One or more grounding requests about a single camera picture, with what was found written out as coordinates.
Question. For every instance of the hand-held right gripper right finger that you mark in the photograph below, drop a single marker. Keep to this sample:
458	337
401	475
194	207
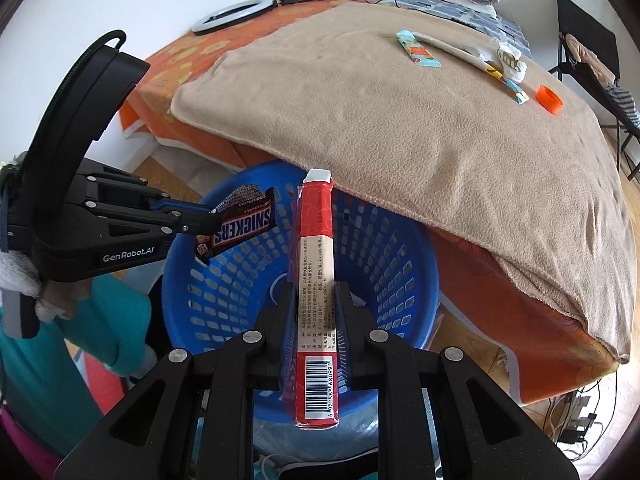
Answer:
341	340

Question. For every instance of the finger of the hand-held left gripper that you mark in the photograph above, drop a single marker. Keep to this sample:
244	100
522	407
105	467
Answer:
195	225
190	209

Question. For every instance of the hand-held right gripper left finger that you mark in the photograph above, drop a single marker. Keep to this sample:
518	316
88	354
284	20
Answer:
286	330

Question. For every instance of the brown candy bar wrapper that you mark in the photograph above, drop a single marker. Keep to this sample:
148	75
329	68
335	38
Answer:
240	225

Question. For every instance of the red tissue pack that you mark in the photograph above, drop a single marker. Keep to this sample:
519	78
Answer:
315	285

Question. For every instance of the blue plastic basket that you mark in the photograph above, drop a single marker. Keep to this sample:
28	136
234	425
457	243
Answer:
220	280

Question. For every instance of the person's left hand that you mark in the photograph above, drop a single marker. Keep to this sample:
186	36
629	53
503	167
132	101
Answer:
20	272

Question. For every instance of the orange patterned tablecloth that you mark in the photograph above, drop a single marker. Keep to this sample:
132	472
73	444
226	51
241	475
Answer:
500	320

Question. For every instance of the beige blanket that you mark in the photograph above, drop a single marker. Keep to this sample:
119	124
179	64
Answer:
400	160

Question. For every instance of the power strip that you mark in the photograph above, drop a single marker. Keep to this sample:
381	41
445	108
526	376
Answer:
580	430

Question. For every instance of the teal orange snack wrapper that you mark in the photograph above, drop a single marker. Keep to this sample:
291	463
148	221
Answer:
417	50

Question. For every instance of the yellow blue wrapper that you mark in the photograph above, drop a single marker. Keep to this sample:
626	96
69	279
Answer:
517	92

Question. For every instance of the long white wrapper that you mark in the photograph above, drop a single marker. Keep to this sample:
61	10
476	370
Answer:
455	52

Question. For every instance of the orange bottle cap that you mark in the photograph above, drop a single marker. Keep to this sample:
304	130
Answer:
549	100

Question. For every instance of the crumpled white wrapper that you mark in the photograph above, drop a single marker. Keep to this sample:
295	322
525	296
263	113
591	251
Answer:
511	62

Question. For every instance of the blue plaid mattress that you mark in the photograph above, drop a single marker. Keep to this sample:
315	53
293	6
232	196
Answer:
505	27

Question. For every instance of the striped cloth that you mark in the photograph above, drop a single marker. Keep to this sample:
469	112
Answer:
625	105

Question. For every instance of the pink cloth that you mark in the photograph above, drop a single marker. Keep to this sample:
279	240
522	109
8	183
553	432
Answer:
585	57

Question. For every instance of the black folding chair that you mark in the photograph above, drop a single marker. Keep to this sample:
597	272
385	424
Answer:
585	25

